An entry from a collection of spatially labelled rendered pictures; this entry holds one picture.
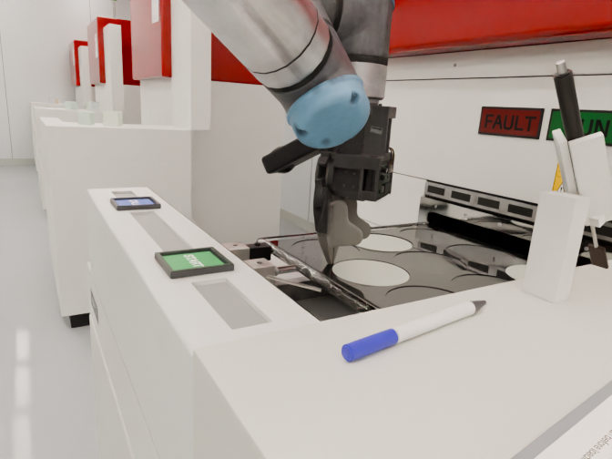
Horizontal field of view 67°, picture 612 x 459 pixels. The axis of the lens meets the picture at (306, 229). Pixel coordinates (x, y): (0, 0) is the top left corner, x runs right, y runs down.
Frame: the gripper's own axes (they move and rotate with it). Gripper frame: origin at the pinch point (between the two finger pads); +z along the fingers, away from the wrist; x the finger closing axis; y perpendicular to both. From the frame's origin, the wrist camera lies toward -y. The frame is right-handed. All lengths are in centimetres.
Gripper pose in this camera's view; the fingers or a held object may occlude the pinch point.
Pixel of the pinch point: (326, 252)
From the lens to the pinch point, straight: 63.1
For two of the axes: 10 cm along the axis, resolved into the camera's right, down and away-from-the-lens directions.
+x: 4.1, -2.1, 8.9
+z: -0.6, 9.7, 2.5
